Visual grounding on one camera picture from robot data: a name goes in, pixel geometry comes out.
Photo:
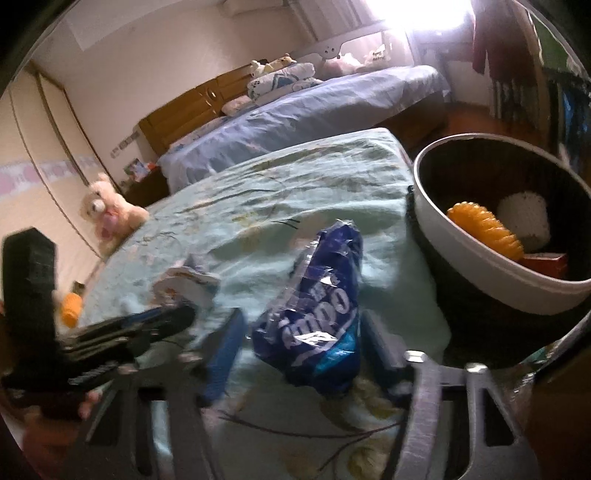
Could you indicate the red cookie box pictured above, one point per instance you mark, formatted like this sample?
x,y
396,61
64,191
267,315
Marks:
x,y
547,264

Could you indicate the person's left hand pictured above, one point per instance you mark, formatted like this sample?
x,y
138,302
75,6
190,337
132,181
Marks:
x,y
87,404

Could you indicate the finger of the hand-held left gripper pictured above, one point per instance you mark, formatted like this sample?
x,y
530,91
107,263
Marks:
x,y
111,346
171,318

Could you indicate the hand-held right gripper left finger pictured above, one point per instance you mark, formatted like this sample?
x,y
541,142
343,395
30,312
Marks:
x,y
221,360

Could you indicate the wooden headboard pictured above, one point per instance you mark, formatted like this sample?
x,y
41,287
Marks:
x,y
184,110

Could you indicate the small pale pillow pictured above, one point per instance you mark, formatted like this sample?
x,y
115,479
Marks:
x,y
235,105

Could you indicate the blue printed box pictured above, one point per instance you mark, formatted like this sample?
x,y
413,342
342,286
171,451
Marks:
x,y
572,108

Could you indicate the dark red jacket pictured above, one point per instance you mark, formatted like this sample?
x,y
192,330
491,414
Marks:
x,y
498,41

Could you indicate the blue plastic wrapper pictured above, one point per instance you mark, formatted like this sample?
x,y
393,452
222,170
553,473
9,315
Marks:
x,y
318,318

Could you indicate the folded patterned blanket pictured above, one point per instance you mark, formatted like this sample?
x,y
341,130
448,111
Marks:
x,y
277,83

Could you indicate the orange ribbed plastic toy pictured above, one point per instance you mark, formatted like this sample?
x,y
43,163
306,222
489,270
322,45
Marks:
x,y
485,228

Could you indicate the cream teddy bear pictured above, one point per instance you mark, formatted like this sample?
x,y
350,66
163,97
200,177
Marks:
x,y
108,207

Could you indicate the grey bed rail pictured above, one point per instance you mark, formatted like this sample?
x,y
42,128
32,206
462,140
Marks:
x,y
332,46

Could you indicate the white paper cup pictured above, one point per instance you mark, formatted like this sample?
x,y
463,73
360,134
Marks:
x,y
184,286

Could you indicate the pale plush toys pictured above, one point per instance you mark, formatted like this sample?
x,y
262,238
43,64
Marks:
x,y
277,62

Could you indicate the striped cloth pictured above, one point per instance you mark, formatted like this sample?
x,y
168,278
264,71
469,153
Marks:
x,y
508,99

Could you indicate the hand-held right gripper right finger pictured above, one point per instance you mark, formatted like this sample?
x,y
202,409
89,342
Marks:
x,y
385,355

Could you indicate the dark wooden nightstand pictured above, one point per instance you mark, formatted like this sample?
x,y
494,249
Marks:
x,y
147,189

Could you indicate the white rimmed black bin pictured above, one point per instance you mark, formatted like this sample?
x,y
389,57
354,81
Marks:
x,y
485,274

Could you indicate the teal floral blanket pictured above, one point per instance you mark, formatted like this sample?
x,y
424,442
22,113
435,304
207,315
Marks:
x,y
277,184

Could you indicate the bed with blue sheet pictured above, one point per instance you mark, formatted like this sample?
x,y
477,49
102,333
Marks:
x,y
300,115

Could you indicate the small orange bottle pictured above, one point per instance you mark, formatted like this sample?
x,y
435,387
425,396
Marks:
x,y
71,311

